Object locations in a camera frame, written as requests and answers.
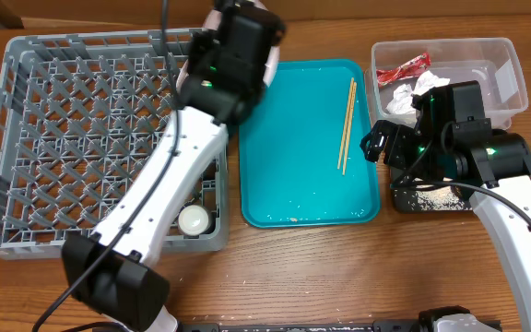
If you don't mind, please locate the white napkin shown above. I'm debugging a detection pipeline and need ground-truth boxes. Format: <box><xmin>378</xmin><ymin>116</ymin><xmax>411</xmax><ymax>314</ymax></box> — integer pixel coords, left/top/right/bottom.
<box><xmin>385</xmin><ymin>71</ymin><xmax>451</xmax><ymax>115</ymax></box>

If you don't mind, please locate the pile of white rice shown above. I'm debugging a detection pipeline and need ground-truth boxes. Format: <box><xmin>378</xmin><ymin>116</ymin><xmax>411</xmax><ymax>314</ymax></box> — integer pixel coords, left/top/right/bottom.
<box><xmin>392</xmin><ymin>187</ymin><xmax>471</xmax><ymax>213</ymax></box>

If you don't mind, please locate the red snack wrapper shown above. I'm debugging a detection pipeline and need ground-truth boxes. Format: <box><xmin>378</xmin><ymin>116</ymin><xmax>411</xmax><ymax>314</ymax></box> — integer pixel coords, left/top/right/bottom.
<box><xmin>376</xmin><ymin>53</ymin><xmax>431</xmax><ymax>87</ymax></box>

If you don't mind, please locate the white cup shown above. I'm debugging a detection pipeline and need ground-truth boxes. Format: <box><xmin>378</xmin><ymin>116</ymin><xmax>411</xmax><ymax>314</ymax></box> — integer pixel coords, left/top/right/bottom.
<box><xmin>177</xmin><ymin>205</ymin><xmax>214</xmax><ymax>236</ymax></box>

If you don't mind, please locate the small pink bowl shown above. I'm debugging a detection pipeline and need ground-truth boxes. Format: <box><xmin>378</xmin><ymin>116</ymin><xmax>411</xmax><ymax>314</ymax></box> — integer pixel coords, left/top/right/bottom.
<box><xmin>176</xmin><ymin>62</ymin><xmax>189</xmax><ymax>93</ymax></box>

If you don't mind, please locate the large pink round plate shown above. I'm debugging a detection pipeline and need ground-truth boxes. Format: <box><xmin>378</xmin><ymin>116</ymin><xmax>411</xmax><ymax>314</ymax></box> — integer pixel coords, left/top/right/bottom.
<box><xmin>202</xmin><ymin>0</ymin><xmax>286</xmax><ymax>87</ymax></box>

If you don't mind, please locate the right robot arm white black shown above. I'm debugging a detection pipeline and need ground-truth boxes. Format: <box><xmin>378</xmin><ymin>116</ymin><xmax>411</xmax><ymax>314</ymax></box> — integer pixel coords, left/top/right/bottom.
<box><xmin>360</xmin><ymin>81</ymin><xmax>531</xmax><ymax>331</ymax></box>

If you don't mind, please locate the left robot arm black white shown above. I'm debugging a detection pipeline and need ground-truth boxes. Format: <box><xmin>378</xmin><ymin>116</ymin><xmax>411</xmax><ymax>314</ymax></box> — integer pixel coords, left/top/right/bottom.
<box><xmin>61</xmin><ymin>1</ymin><xmax>286</xmax><ymax>331</ymax></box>

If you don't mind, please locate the black waste tray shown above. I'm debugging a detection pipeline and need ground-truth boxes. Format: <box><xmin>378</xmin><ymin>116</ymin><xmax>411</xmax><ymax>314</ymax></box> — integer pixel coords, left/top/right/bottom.
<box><xmin>388</xmin><ymin>128</ymin><xmax>509</xmax><ymax>214</ymax></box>

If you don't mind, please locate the clear plastic waste bin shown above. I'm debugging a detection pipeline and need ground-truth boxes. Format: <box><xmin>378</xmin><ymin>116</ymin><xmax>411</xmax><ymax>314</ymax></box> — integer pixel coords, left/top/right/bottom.
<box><xmin>364</xmin><ymin>37</ymin><xmax>528</xmax><ymax>130</ymax></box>

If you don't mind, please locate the grey plastic dishwasher rack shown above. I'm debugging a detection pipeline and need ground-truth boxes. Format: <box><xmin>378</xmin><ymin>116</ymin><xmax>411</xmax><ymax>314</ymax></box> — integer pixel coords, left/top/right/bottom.
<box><xmin>0</xmin><ymin>27</ymin><xmax>230</xmax><ymax>260</ymax></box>

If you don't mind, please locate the teal plastic serving tray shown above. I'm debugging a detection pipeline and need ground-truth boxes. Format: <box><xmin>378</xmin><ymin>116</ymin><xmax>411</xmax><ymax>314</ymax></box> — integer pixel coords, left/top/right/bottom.
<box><xmin>239</xmin><ymin>59</ymin><xmax>381</xmax><ymax>228</ymax></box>

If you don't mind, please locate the cardboard panel backdrop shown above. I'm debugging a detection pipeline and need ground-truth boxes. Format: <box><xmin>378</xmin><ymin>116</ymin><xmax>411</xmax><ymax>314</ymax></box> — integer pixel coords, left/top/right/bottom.
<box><xmin>0</xmin><ymin>0</ymin><xmax>531</xmax><ymax>29</ymax></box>

